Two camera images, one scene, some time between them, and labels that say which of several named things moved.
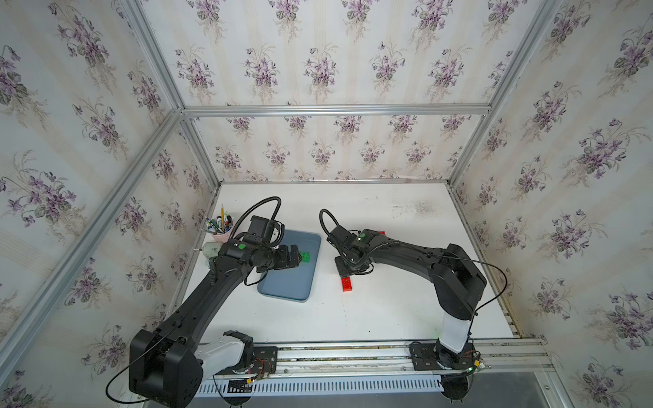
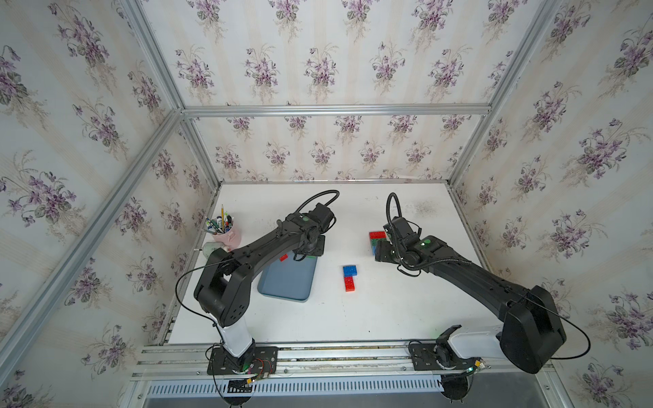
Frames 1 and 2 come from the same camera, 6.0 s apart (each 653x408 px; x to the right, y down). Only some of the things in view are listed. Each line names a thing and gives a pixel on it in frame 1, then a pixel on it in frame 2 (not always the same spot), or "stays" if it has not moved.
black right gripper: [342, 271] to [382, 246]
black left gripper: [283, 262] to [319, 249]
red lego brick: [346, 284] stays
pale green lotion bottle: [210, 249] stays
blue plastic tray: [292, 283] stays
